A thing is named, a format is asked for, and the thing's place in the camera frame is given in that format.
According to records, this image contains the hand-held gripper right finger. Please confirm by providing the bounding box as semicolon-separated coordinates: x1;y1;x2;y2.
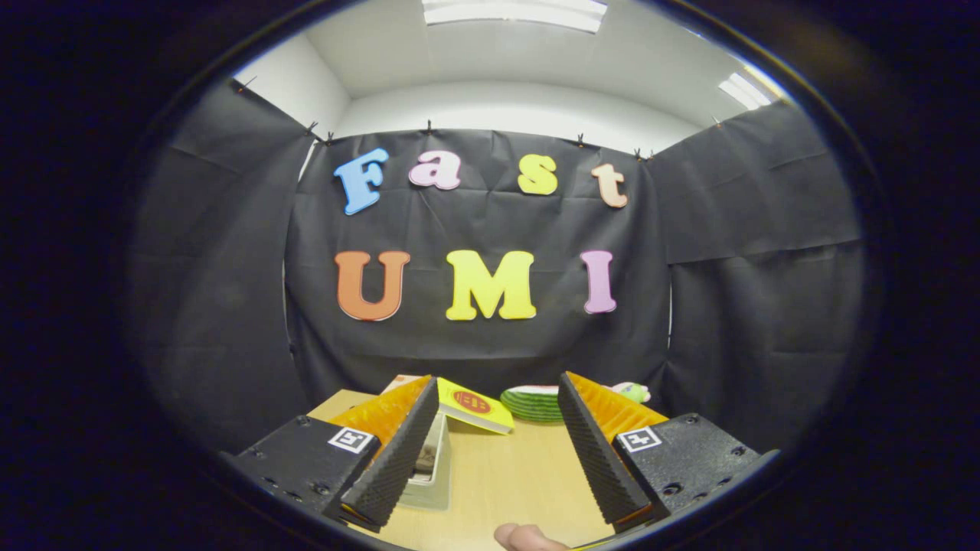
557;371;782;534

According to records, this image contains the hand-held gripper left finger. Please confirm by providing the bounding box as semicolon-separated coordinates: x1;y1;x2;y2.
222;375;441;534

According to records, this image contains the white fabric storage box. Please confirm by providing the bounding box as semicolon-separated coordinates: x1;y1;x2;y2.
398;412;452;511

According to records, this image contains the beige book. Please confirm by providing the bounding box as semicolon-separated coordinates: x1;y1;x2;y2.
383;373;433;395

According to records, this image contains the watermelon slice plush toy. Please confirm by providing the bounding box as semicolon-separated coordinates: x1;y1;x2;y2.
500;385;564;423

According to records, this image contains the yellow book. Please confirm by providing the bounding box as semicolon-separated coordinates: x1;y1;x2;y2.
436;377;515;435

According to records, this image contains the small ceiling light panel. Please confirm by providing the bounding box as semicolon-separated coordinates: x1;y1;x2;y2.
718;71;774;110

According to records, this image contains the long ceiling light panel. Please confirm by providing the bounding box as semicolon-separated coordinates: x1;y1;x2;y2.
421;0;609;34

